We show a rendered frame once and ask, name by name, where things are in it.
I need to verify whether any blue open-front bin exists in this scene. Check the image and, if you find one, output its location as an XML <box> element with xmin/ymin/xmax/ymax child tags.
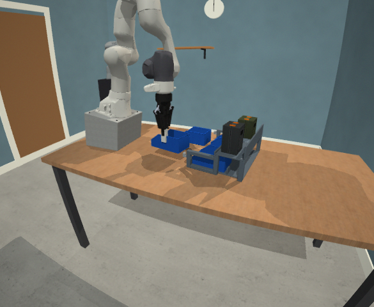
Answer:
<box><xmin>192</xmin><ymin>145</ymin><xmax>231</xmax><ymax>173</ymax></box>
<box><xmin>152</xmin><ymin>129</ymin><xmax>190</xmax><ymax>154</ymax></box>
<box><xmin>212</xmin><ymin>135</ymin><xmax>222</xmax><ymax>146</ymax></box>
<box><xmin>185</xmin><ymin>127</ymin><xmax>212</xmax><ymax>146</ymax></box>

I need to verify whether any olive green tool case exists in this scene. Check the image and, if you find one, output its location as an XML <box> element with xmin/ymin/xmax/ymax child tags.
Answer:
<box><xmin>238</xmin><ymin>115</ymin><xmax>257</xmax><ymax>139</ymax></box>

